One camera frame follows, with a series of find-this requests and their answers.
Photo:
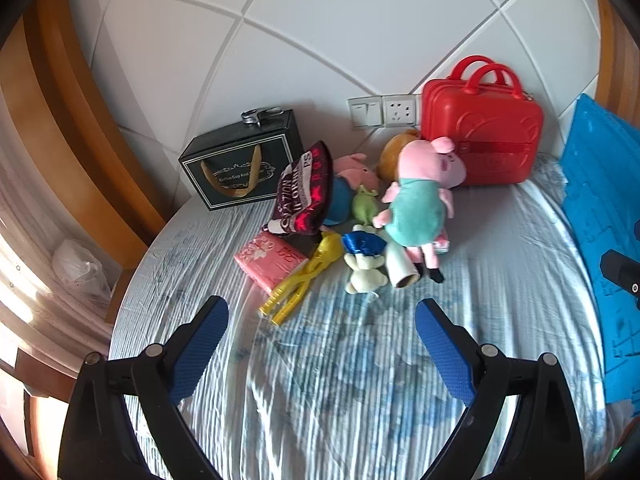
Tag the small green frog plush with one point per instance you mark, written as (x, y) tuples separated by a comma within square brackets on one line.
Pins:
[(364, 205)]

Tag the yellow plastic clamp toy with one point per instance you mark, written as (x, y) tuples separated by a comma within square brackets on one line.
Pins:
[(320, 260)]

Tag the brown bear plush toy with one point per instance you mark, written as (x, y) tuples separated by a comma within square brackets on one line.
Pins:
[(390, 157)]

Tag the white paper tube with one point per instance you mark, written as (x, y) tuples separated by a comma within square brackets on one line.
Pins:
[(402, 267)]

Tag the blue plastic crate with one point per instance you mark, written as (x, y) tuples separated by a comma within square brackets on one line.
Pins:
[(595, 185)]

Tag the white bear plush toy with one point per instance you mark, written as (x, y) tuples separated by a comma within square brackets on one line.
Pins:
[(365, 275)]

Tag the pink pig plush blue body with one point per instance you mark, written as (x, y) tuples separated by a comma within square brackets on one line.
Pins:
[(350, 167)]

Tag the curved wooden wall frame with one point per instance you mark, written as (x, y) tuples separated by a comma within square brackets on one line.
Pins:
[(60, 110)]

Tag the dark red patterned bag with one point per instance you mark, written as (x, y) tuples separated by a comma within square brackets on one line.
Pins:
[(307, 185)]

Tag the pink pig plush green dress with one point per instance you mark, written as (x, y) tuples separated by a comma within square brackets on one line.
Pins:
[(415, 205)]

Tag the clear plastic bag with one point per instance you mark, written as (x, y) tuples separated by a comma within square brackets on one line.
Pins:
[(75, 265)]

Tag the blue white striped desktop cloth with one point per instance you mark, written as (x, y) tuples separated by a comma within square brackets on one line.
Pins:
[(350, 385)]

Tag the white wall switch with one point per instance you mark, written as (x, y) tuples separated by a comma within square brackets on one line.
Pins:
[(365, 110)]

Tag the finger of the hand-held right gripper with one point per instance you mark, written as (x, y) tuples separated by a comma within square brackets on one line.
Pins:
[(620, 272)]

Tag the red hard-shell suitcase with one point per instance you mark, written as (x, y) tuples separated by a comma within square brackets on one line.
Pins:
[(500, 125)]

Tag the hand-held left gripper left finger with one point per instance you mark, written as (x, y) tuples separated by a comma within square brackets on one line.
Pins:
[(200, 345)]

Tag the small metal object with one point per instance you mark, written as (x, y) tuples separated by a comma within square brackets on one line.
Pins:
[(252, 117)]

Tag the white wall socket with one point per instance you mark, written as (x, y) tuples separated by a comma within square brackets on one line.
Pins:
[(400, 109)]

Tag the wooden door frame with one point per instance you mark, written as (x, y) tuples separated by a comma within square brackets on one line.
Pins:
[(615, 50)]

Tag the pink flowered tissue pack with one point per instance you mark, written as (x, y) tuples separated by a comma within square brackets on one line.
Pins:
[(270, 260)]

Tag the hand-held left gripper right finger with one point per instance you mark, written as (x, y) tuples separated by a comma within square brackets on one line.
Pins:
[(445, 355)]

